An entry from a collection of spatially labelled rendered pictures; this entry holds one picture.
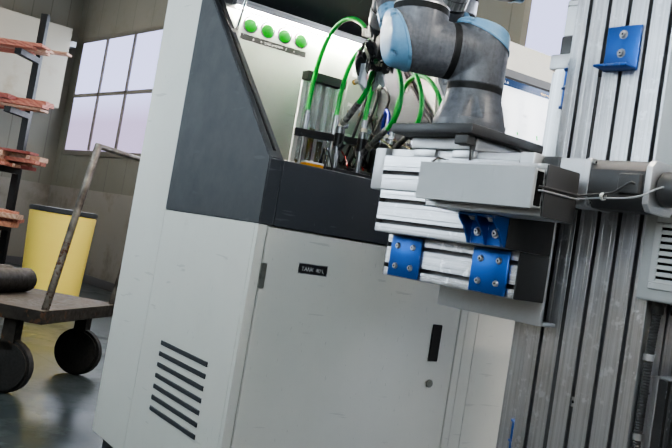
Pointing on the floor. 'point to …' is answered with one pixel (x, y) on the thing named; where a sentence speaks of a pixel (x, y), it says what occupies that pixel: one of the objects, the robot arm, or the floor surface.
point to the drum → (42, 246)
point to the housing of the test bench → (147, 214)
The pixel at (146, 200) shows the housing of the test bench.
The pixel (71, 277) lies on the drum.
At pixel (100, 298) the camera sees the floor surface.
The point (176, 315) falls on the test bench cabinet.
